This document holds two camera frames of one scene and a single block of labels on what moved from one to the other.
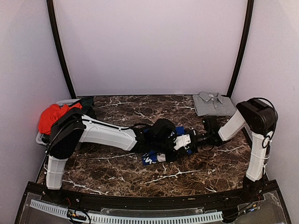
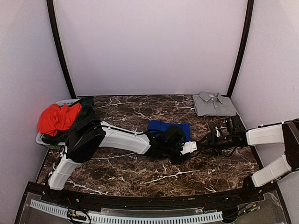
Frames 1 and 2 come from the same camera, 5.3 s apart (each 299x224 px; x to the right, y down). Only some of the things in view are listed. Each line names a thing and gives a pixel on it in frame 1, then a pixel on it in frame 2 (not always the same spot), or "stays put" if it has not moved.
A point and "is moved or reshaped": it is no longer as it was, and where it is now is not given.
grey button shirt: (213, 104) stays put
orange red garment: (51, 114) stays put
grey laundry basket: (39, 136) stays put
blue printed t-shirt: (153, 157) is moved or reshaped
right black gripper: (193, 145) -> (211, 137)
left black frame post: (60, 48) stays put
